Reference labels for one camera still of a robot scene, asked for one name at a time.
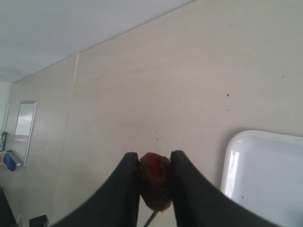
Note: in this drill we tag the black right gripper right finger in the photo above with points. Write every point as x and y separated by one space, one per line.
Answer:
198 203

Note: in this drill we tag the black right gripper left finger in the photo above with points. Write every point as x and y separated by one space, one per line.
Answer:
115 203

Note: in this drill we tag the thin metal skewer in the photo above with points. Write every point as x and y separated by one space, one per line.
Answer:
150 219

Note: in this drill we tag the brown meatball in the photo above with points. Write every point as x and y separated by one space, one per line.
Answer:
155 181

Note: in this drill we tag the white rectangular plastic tray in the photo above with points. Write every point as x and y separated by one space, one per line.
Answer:
263 172

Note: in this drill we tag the blue object on ledge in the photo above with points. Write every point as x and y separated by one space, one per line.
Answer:
9 162

